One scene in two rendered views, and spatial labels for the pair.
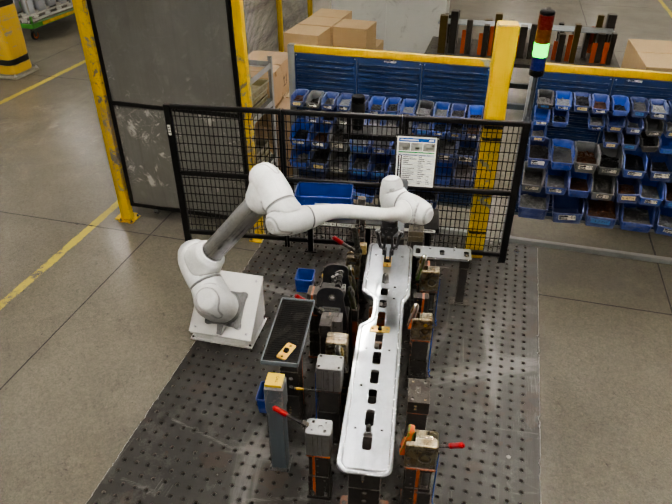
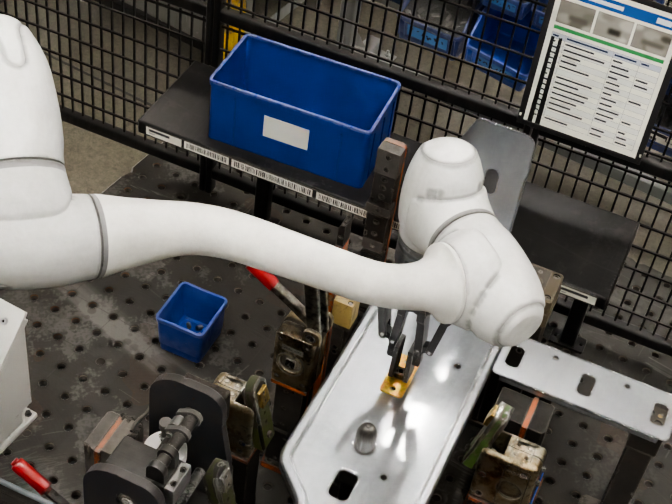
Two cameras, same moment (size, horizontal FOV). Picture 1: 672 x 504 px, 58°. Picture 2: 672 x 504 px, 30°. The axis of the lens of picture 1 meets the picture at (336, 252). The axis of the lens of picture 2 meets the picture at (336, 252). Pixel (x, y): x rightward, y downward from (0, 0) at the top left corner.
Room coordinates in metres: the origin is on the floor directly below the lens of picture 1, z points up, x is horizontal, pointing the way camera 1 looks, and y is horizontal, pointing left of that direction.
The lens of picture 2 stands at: (1.15, -0.35, 2.49)
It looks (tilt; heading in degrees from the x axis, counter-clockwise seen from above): 44 degrees down; 10
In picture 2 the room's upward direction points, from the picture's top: 9 degrees clockwise
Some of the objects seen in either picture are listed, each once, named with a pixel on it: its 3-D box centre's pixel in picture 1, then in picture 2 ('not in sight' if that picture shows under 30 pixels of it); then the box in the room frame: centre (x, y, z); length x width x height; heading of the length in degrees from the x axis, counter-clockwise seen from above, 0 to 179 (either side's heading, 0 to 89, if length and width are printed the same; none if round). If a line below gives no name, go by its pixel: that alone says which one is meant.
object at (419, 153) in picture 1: (415, 161); (600, 68); (2.94, -0.42, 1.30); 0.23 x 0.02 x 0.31; 82
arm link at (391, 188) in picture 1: (393, 193); (445, 198); (2.40, -0.26, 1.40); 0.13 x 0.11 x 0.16; 39
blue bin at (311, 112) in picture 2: (324, 200); (303, 110); (2.88, 0.06, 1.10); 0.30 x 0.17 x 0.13; 85
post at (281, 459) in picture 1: (278, 425); not in sight; (1.50, 0.21, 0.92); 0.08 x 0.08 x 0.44; 82
